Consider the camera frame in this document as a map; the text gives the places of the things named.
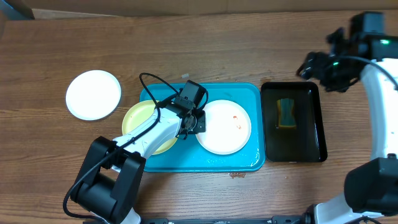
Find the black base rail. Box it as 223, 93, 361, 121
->
140, 214, 315, 224

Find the yellow green scrub sponge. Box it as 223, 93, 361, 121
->
277, 98, 297, 129

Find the white plate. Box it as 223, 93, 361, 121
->
196, 100, 251, 155
65, 70, 122, 121

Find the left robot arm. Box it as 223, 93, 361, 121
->
63, 93, 208, 223

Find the light green plate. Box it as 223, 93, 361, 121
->
122, 100, 177, 155

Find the teal plastic tray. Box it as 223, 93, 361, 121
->
144, 83, 266, 172

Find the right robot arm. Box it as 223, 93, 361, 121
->
297, 26, 397, 223

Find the black rectangular water tray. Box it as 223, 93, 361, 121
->
261, 82, 328, 162

